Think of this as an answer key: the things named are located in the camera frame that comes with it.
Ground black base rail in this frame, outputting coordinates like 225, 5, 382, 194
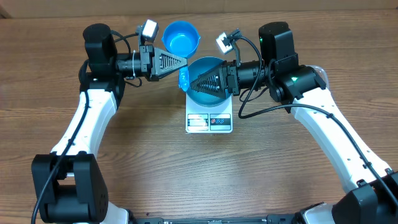
129, 214, 305, 224

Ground blue plastic measuring scoop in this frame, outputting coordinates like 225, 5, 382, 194
161, 20, 201, 93

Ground clear plastic container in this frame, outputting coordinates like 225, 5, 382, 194
310, 65, 330, 89

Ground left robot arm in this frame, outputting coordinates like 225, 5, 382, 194
31, 20, 187, 223

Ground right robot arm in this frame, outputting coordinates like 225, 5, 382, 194
190, 22, 397, 223

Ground white digital kitchen scale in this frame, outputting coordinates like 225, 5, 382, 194
185, 96, 233, 134

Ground teal metal bowl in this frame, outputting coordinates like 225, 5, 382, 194
186, 57, 225, 106

